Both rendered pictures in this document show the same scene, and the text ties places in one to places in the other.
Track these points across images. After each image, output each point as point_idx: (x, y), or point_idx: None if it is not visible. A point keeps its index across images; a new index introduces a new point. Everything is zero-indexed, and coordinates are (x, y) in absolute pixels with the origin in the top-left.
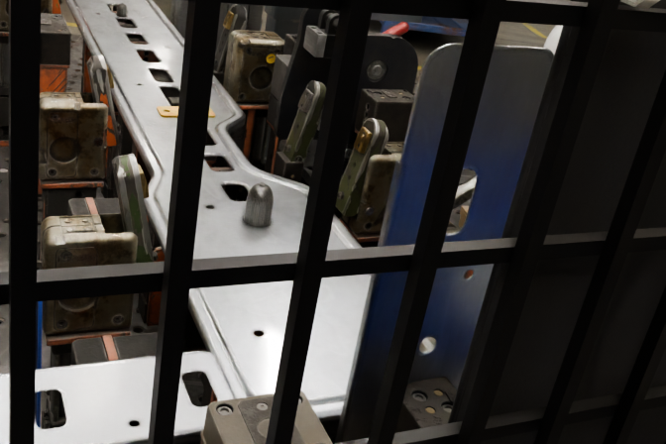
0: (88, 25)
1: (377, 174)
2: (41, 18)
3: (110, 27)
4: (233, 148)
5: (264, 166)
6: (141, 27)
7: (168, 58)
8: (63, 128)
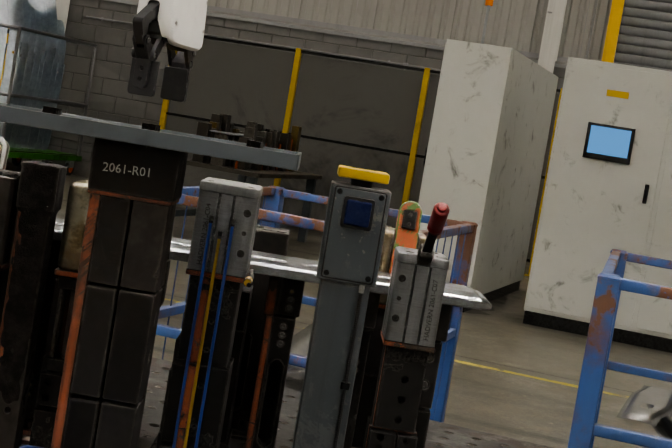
0: (306, 259)
1: None
2: (263, 226)
3: (302, 261)
4: None
5: (46, 359)
6: (309, 267)
7: (176, 246)
8: None
